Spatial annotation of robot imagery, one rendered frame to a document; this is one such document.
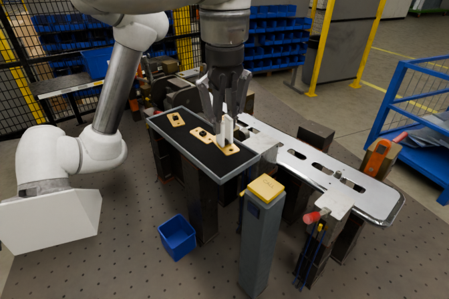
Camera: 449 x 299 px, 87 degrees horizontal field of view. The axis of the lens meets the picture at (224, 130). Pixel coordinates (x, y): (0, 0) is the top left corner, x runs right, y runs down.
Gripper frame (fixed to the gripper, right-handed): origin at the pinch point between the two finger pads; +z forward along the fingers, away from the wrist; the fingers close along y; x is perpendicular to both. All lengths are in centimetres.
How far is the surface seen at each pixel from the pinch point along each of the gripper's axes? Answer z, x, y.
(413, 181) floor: 124, 2, 201
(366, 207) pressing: 24.0, -23.5, 32.8
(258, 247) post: 24.8, -16.6, -0.2
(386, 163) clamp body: 20, -18, 51
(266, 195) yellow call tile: 8.0, -15.5, 1.0
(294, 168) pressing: 24.1, -1.1, 27.2
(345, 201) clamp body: 18.0, -21.2, 24.0
